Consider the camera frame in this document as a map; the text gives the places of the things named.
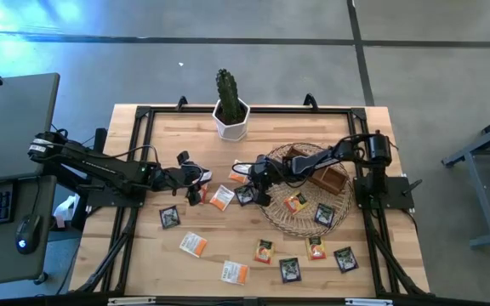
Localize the black computer mouse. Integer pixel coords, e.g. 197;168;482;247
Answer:
14;213;42;256

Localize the white bracket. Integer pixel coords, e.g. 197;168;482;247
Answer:
107;297;157;306
345;297;394;306

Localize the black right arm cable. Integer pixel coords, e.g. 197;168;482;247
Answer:
231;160;264;171

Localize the black clamp lever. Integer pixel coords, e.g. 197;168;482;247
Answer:
402;178;424;196

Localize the brown wooden tea box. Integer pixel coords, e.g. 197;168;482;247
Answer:
284;145;349;196

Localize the purple tea bag packet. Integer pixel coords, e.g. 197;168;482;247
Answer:
233;184;256;207
333;246;360;274
313;202;337;229
158;205;181;230
278;257;303;284

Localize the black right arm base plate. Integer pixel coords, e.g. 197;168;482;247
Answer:
353;173;416;210

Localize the green cactus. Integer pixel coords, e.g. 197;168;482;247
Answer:
214;67;246;125

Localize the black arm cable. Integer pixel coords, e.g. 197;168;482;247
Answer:
231;160;264;171
112;144;162;167

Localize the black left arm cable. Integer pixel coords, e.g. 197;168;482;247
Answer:
112;144;162;167

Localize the black aluminium table frame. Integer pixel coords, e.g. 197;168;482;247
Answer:
69;93;436;298

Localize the white plant pot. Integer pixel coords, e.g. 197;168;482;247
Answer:
211;97;252;143

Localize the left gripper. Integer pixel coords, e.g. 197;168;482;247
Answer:
159;162;202;207

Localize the white plastic object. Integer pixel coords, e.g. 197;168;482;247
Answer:
53;193;80;230

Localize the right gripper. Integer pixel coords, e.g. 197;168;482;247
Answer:
248;154;292;208

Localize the grey metal table frame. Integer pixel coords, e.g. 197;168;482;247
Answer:
442;108;490;250

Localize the round wicker basket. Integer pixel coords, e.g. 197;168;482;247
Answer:
259;141;355;239

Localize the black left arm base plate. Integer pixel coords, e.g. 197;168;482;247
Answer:
83;176;149;209

